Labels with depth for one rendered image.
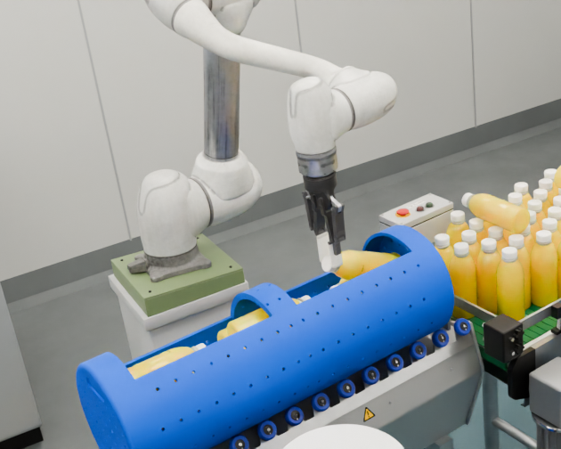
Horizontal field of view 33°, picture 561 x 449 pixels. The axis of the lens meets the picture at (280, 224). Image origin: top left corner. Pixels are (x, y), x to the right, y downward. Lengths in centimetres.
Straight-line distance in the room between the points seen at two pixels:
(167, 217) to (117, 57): 230
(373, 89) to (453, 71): 372
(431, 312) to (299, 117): 59
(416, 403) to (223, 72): 99
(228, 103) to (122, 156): 240
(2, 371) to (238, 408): 185
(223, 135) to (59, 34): 220
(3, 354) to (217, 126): 149
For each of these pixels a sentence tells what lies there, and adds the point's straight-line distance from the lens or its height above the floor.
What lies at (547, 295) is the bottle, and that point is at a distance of 262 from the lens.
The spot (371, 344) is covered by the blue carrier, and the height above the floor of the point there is 108.
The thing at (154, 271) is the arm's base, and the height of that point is 108.
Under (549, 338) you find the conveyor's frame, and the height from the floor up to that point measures 90.
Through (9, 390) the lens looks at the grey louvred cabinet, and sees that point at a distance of 380.
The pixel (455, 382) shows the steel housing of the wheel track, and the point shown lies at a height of 84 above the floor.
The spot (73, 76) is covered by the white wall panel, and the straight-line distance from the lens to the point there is 477.
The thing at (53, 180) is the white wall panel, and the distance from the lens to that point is 487.
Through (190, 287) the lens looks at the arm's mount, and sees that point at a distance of 261.
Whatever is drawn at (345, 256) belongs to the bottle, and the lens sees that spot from 222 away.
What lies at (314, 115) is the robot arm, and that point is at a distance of 201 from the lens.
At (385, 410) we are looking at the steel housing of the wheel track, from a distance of 233.
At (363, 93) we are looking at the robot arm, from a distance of 210.
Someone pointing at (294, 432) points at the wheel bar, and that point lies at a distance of 220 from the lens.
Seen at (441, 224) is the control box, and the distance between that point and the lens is 277.
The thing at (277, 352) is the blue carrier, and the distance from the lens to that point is 205.
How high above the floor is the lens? 228
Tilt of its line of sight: 25 degrees down
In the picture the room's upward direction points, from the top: 8 degrees counter-clockwise
